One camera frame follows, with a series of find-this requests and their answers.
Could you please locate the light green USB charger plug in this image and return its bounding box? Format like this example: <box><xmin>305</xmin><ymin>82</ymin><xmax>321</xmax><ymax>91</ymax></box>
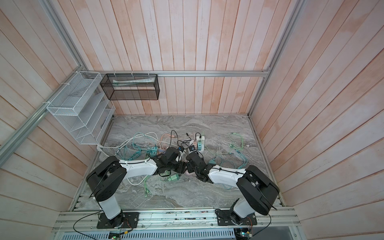
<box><xmin>167</xmin><ymin>174</ymin><xmax>180</xmax><ymax>182</ymax></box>

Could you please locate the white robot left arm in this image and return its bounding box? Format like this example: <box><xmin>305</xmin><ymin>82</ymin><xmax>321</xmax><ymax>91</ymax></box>
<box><xmin>86</xmin><ymin>147</ymin><xmax>187</xmax><ymax>220</ymax></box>

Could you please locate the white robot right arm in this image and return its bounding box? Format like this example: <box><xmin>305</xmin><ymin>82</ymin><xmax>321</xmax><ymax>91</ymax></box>
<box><xmin>186</xmin><ymin>152</ymin><xmax>280</xmax><ymax>219</ymax></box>

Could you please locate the teal charger on blue strip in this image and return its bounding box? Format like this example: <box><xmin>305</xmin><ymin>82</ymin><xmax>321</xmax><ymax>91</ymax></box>
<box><xmin>150</xmin><ymin>147</ymin><xmax>158</xmax><ymax>157</ymax></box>

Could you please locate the white power strip cube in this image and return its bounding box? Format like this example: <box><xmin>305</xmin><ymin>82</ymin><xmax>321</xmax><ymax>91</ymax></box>
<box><xmin>189</xmin><ymin>135</ymin><xmax>205</xmax><ymax>153</ymax></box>

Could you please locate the pink multi-head charging cable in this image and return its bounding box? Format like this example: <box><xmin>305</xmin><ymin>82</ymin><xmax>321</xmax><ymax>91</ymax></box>
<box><xmin>158</xmin><ymin>133</ymin><xmax>175</xmax><ymax>149</ymax></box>

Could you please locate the black cable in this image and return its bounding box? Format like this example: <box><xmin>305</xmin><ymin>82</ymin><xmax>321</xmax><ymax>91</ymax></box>
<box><xmin>169</xmin><ymin>129</ymin><xmax>202</xmax><ymax>151</ymax></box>

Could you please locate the light green multi-head charging cable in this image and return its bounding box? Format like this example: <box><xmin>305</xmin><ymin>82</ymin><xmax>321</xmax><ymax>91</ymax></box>
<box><xmin>206</xmin><ymin>132</ymin><xmax>245</xmax><ymax>157</ymax></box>

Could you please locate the teal multi-head charging cable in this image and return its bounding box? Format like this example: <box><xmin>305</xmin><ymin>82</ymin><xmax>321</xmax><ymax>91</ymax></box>
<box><xmin>233</xmin><ymin>149</ymin><xmax>249</xmax><ymax>170</ymax></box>

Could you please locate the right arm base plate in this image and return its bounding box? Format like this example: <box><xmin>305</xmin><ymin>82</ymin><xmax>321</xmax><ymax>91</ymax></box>
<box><xmin>215</xmin><ymin>199</ymin><xmax>258</xmax><ymax>226</ymax></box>

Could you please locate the white power cord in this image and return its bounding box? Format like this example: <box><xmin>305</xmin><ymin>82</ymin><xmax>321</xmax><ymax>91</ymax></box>
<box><xmin>96</xmin><ymin>131</ymin><xmax>163</xmax><ymax>187</ymax></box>

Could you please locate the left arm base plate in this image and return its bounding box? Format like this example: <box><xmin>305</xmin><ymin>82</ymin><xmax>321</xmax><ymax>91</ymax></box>
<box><xmin>97</xmin><ymin>212</ymin><xmax>140</xmax><ymax>229</ymax></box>

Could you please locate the black mesh wall basket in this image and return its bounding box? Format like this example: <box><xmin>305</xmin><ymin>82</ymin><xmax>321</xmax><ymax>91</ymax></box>
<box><xmin>101</xmin><ymin>73</ymin><xmax>160</xmax><ymax>101</ymax></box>

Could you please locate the white wire mesh shelf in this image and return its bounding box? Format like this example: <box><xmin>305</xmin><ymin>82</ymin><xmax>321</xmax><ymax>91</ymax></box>
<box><xmin>47</xmin><ymin>72</ymin><xmax>115</xmax><ymax>145</ymax></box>

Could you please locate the aluminium front rail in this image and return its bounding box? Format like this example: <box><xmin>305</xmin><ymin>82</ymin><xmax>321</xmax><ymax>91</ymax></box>
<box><xmin>52</xmin><ymin>207</ymin><xmax>301</xmax><ymax>233</ymax></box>

